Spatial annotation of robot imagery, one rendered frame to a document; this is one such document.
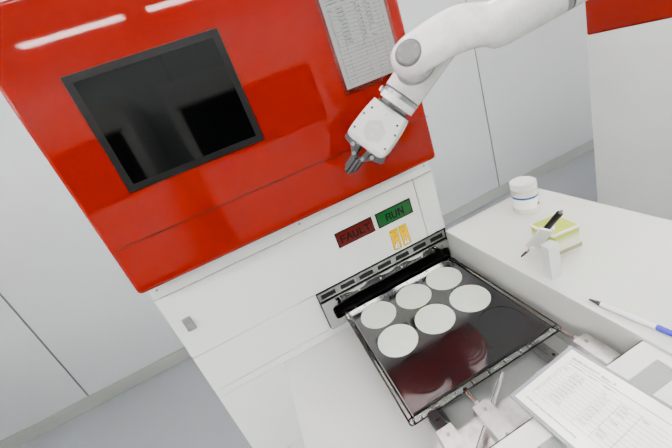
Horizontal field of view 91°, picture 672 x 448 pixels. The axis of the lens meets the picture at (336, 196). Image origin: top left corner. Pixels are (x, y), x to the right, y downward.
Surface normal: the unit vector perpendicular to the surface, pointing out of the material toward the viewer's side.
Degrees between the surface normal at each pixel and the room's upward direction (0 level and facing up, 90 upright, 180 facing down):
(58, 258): 90
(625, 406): 0
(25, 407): 90
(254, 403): 90
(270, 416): 90
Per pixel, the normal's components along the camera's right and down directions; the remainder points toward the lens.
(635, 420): -0.33, -0.88
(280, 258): 0.32, 0.24
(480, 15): 0.31, -0.26
